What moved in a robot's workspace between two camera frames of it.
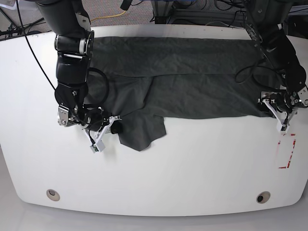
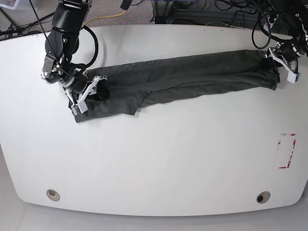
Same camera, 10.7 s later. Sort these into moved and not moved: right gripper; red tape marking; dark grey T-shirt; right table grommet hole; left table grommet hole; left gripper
Moved: left gripper; right gripper; dark grey T-shirt
Not moved: right table grommet hole; red tape marking; left table grommet hole
